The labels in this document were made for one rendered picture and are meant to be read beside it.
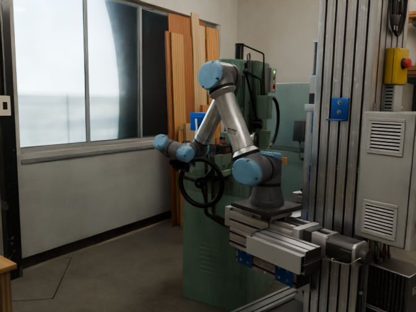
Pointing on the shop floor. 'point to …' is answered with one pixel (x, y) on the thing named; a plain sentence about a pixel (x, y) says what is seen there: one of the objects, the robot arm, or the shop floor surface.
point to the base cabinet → (215, 260)
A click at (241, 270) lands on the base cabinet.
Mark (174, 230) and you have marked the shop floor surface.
